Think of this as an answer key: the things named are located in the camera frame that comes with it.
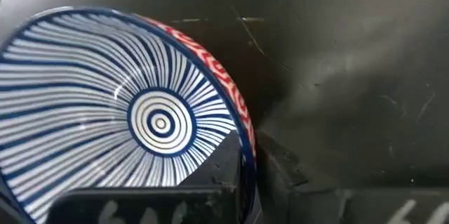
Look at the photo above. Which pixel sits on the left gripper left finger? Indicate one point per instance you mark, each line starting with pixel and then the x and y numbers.
pixel 210 203

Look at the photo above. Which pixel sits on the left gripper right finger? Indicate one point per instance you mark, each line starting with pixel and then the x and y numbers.
pixel 315 206

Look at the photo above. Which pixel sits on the black table mat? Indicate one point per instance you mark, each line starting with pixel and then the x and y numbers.
pixel 350 59

